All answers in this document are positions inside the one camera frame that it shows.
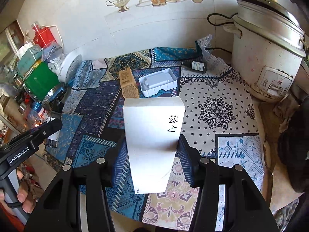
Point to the long white paper box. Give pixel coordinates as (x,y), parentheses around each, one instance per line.
(152,130)

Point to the person's left hand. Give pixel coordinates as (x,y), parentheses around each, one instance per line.
(24,196)

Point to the patterned patchwork tablecloth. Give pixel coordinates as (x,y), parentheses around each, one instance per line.
(210,106)

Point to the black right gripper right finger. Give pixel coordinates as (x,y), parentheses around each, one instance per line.
(245,208)

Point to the red tin box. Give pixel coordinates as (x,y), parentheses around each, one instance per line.
(43,35)

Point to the green container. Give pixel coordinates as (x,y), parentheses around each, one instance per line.
(40,82)

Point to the brown kraft paper box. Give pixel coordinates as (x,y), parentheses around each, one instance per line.
(128,84)

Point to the white rice cooker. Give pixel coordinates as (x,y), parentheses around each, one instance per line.
(268,47)

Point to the stainless steel bowl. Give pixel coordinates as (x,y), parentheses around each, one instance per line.
(55,94)

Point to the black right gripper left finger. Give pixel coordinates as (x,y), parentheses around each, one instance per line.
(59,207)

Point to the white perforated round lid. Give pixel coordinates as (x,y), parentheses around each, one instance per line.
(69,67)

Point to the dark green spray bottle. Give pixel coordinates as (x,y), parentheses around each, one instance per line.
(195,66)

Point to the white plastic tray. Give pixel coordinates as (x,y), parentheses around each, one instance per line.
(151,84)

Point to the teal box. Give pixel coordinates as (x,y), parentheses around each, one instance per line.
(29,58)

